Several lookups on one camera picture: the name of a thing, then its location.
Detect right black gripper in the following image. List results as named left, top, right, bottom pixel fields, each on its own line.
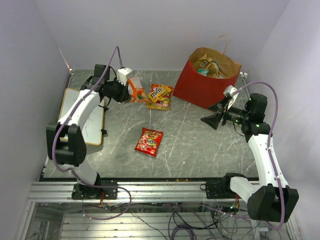
left=200, top=96, right=250, bottom=130

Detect orange snack packet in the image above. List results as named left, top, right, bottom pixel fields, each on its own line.
left=128, top=75, right=149, bottom=103

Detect red paper bag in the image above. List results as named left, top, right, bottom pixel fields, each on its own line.
left=173, top=35, right=242, bottom=109

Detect teal Fox's candy bag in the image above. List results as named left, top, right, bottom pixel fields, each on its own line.
left=196, top=60, right=220, bottom=77

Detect brown snack pouch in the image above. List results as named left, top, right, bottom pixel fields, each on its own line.
left=193, top=53, right=227, bottom=79

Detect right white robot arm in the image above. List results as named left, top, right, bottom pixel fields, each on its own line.
left=201, top=93, right=299, bottom=223

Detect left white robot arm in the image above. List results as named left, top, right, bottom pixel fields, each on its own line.
left=46, top=64, right=134, bottom=200

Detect yellow M&M's bag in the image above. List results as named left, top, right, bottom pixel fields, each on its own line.
left=147, top=85, right=172, bottom=103

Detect orange Fox's candy bag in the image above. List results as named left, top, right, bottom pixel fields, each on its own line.
left=146, top=84, right=174, bottom=110

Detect small whiteboard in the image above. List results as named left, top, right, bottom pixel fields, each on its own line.
left=58, top=88, right=105, bottom=146

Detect small red snack packet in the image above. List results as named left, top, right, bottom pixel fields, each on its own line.
left=134, top=127, right=164, bottom=157

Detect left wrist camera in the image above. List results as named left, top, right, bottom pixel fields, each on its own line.
left=116, top=67, right=134, bottom=86

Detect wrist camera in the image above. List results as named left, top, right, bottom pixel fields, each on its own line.
left=223, top=85, right=239, bottom=110
left=116, top=67, right=134, bottom=86

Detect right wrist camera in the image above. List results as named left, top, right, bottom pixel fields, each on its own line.
left=223, top=85, right=239, bottom=110

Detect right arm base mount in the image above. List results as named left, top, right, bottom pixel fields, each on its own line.
left=199, top=177, right=236, bottom=200

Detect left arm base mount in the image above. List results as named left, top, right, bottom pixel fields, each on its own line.
left=71, top=180, right=118, bottom=200

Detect loose cables under table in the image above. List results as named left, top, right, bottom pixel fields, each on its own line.
left=82, top=191, right=273, bottom=240

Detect aluminium rail frame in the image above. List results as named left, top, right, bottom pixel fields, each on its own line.
left=16, top=179, right=302, bottom=240

